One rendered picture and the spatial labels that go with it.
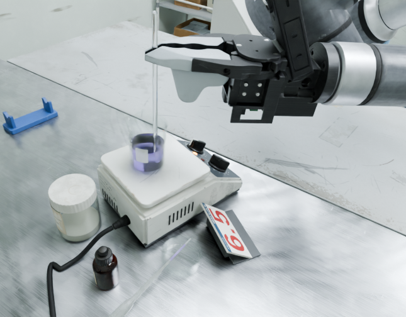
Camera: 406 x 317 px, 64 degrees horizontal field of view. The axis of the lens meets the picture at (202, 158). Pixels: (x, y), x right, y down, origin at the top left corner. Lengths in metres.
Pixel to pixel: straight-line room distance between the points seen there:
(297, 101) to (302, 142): 0.32
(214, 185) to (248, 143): 0.22
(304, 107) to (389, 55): 0.11
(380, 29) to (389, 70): 0.38
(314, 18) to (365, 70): 0.13
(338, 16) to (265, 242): 0.34
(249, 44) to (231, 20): 0.46
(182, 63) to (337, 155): 0.46
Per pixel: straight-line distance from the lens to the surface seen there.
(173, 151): 0.49
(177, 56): 0.35
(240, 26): 0.83
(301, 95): 0.42
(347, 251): 0.55
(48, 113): 0.75
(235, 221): 0.52
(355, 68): 0.41
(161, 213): 0.44
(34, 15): 2.08
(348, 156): 0.74
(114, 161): 0.48
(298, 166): 0.66
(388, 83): 0.43
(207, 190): 0.48
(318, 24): 0.51
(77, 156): 0.63
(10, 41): 2.02
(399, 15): 0.79
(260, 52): 0.37
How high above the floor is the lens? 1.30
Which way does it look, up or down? 40 degrees down
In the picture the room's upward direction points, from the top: 7 degrees clockwise
